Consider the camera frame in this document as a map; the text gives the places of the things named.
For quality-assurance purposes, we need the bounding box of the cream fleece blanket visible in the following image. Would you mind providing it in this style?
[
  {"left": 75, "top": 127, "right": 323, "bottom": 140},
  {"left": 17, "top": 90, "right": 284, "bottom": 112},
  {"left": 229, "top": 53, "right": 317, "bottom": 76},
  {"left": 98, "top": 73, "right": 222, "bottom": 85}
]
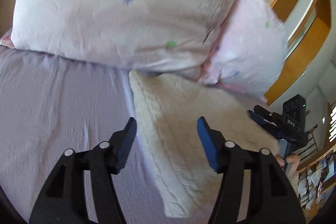
[{"left": 129, "top": 70, "right": 279, "bottom": 218}]

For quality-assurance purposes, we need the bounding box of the person's right hand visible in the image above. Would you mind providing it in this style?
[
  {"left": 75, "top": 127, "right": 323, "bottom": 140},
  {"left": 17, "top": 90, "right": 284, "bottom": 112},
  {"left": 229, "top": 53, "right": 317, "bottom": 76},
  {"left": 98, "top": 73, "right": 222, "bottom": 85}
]
[{"left": 275, "top": 154, "right": 300, "bottom": 177}]

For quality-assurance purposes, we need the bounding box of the wooden chair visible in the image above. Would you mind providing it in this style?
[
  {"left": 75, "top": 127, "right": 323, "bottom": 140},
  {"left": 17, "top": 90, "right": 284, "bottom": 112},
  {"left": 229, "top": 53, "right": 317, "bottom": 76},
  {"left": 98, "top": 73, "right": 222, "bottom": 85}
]
[{"left": 297, "top": 124, "right": 318, "bottom": 162}]

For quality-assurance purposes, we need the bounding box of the wooden bookshelf with items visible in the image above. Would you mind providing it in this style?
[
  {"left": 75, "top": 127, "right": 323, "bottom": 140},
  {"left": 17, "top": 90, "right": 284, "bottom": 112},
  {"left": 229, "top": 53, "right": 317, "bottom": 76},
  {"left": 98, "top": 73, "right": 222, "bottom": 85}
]
[{"left": 298, "top": 150, "right": 335, "bottom": 222}]

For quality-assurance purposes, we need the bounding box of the pink floral pillow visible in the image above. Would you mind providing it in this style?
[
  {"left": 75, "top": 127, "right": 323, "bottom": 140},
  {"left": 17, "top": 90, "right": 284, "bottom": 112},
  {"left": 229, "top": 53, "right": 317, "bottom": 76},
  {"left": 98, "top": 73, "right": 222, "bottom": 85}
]
[{"left": 198, "top": 0, "right": 287, "bottom": 101}]

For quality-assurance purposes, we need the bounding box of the lavender bed sheet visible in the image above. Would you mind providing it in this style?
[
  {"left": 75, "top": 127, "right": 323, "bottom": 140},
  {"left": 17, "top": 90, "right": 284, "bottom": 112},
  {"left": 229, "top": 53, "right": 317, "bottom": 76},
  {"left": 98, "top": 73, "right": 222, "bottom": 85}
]
[{"left": 1, "top": 46, "right": 215, "bottom": 223}]

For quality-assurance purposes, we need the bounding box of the white floral pillow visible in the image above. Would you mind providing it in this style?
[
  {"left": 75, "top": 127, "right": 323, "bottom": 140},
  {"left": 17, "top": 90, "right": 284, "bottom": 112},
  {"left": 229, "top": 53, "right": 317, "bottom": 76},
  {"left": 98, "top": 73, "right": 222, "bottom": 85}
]
[{"left": 11, "top": 0, "right": 235, "bottom": 72}]

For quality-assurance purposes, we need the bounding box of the wooden window frame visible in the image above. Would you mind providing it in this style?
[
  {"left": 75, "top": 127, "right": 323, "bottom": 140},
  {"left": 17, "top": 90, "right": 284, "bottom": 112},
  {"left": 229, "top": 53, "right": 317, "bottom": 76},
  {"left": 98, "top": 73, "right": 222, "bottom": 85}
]
[{"left": 265, "top": 0, "right": 331, "bottom": 105}]

